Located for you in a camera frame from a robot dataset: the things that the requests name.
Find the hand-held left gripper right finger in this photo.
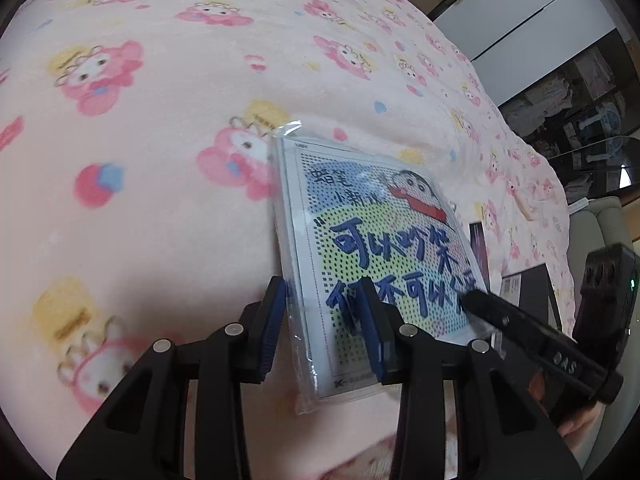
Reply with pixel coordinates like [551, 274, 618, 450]
[356, 276, 585, 480]

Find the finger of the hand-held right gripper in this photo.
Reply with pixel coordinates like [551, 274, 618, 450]
[459, 290, 624, 405]

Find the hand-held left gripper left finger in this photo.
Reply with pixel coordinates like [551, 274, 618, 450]
[56, 276, 290, 480]

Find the black cardboard box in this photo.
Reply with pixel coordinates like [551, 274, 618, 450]
[492, 264, 568, 348]

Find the cartoon craft kit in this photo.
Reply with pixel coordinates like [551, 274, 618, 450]
[269, 120, 493, 415]

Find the person's right hand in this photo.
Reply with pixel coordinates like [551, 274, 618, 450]
[556, 402, 602, 438]

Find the beige sofa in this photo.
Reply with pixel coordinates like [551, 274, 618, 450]
[569, 196, 637, 322]

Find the dark slim box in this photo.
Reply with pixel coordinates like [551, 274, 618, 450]
[469, 221, 495, 288]

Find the blue electric fan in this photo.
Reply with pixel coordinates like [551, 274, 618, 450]
[575, 101, 627, 147]

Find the pink printed blanket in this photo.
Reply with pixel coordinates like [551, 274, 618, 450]
[0, 0, 575, 480]

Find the white wardrobe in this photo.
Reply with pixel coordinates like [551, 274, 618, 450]
[434, 0, 628, 107]

